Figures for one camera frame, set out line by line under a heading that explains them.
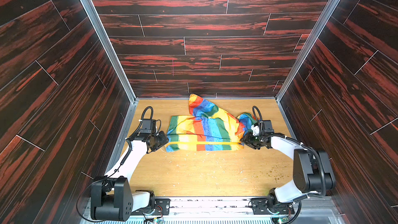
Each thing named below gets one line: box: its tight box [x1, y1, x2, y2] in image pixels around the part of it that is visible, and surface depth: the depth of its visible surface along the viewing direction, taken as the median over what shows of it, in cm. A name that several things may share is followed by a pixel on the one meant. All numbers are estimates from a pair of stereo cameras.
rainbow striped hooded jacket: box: [165, 93, 257, 152], surface depth 99 cm
